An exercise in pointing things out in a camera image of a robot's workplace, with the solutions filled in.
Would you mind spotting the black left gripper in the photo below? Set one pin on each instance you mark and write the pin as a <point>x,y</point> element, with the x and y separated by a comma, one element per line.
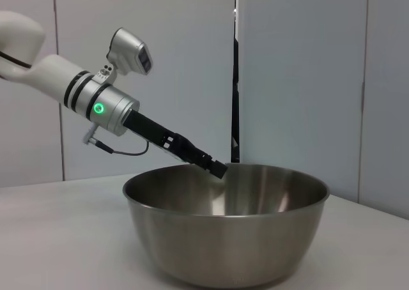
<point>150,130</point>

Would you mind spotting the stainless steel mixing bowl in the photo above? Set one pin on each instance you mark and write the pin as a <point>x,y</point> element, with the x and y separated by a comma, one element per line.
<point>223,239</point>

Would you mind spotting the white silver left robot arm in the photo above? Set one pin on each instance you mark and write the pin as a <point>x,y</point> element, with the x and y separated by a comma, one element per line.
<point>48,76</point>

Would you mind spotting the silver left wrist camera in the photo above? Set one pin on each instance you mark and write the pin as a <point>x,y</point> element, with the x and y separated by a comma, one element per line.
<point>128,50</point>

